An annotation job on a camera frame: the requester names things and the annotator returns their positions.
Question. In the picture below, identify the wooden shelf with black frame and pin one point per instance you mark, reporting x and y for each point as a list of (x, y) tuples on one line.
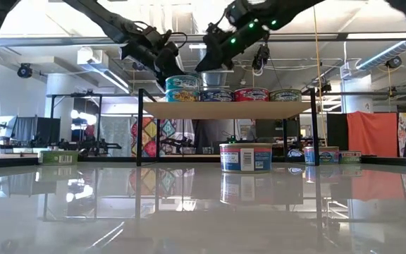
[(224, 110)]

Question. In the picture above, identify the red labelled can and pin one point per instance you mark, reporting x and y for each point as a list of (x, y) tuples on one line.
[(251, 95)]

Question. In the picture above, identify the black background robot rig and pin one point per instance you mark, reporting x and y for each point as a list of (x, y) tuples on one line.
[(93, 145)]

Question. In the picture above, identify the teal and yellow labelled can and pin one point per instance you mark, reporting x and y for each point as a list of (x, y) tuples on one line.
[(185, 83), (182, 96)]

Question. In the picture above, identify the pink and blue labelled can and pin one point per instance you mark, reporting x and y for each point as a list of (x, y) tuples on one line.
[(231, 158), (328, 156)]

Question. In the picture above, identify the background monitor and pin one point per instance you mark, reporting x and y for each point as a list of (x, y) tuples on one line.
[(5, 127)]

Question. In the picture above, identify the green can with gold lid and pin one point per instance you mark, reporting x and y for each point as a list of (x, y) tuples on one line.
[(284, 96)]

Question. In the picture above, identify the black panel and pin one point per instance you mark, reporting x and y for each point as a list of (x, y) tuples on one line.
[(337, 132)]

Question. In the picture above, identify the dark blue labelled can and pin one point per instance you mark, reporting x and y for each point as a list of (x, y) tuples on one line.
[(217, 96), (294, 153)]

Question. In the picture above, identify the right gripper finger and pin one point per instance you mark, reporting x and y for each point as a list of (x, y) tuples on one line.
[(211, 53)]

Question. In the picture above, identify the white glossy table sheet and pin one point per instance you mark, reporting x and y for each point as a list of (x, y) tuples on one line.
[(224, 218)]

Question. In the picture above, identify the black round ceiling camera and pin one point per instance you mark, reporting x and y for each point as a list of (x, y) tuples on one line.
[(24, 70), (394, 62)]

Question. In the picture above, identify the black overhead rig beam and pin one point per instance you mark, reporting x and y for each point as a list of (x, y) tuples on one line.
[(65, 41)]

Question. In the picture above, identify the black background frame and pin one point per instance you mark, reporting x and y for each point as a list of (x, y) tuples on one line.
[(100, 116)]

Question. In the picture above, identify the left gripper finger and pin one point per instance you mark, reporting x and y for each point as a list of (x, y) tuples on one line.
[(169, 65)]

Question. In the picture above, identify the orange cloth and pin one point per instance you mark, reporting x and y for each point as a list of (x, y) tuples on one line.
[(372, 134)]

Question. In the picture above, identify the silver ceiling duct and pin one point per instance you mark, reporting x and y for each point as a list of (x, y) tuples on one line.
[(213, 79)]

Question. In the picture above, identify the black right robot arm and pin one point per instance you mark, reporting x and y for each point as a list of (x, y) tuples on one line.
[(294, 7)]

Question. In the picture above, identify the black hanging camera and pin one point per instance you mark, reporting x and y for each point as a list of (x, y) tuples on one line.
[(261, 56)]

